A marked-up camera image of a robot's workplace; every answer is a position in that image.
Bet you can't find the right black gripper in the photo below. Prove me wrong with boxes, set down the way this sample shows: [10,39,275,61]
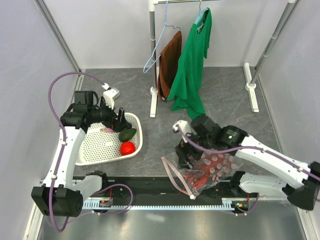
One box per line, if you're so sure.
[174,127,213,170]

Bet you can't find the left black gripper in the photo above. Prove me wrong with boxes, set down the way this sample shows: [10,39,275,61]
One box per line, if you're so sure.
[87,96,130,133]

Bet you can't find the green toy avocado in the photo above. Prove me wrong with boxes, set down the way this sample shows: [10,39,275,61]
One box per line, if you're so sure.
[118,128,137,143]

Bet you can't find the clear zip top bag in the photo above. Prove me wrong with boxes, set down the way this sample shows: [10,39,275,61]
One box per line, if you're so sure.
[161,152,243,200]

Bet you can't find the red toy tomato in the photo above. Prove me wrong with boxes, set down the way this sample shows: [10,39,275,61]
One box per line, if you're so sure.
[119,141,136,156]

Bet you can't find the red toy lobster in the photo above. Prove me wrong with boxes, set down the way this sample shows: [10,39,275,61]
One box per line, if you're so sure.
[181,160,219,195]

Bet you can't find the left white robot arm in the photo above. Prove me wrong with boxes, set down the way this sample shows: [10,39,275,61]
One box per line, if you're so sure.
[31,88,132,217]

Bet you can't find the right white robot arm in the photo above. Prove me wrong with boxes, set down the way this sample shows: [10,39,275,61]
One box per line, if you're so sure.
[172,114,320,211]

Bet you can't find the white perforated plastic basket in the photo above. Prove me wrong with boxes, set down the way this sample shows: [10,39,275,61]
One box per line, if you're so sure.
[75,112,143,166]

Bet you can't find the green t-shirt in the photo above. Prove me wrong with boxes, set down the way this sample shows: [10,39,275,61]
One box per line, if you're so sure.
[167,8,212,119]

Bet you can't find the brown hanging cloth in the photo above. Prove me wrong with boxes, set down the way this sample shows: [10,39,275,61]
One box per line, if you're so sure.
[157,30,182,101]

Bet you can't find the light blue clothes hanger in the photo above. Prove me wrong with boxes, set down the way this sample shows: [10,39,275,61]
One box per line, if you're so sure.
[194,0,208,24]

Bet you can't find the metal clothes rack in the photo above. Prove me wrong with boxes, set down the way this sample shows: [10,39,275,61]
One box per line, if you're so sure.
[143,0,299,118]

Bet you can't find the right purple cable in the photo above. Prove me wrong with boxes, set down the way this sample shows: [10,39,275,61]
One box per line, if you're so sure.
[180,124,320,202]

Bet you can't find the purple cable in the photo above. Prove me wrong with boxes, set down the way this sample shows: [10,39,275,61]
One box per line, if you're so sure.
[180,124,320,202]
[47,71,106,232]

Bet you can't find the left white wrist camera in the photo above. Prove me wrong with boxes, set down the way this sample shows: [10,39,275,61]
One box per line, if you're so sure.
[102,83,121,110]

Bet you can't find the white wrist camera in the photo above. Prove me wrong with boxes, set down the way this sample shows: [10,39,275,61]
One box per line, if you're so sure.
[172,120,196,143]
[102,83,121,110]

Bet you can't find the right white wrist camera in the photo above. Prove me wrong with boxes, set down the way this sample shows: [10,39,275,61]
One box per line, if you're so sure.
[172,120,196,143]

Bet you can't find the slotted cable duct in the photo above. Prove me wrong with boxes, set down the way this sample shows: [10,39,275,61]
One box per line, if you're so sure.
[82,199,248,211]

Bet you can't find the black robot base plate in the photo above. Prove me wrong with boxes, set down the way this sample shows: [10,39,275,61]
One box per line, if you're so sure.
[74,175,266,207]

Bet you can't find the aluminium frame post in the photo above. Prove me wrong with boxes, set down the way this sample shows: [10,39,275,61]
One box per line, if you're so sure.
[34,0,82,72]

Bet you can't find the blue wire hanger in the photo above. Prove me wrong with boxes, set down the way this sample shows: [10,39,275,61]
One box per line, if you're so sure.
[142,0,182,74]

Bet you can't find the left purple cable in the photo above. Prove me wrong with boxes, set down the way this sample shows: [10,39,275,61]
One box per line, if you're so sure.
[47,71,106,232]

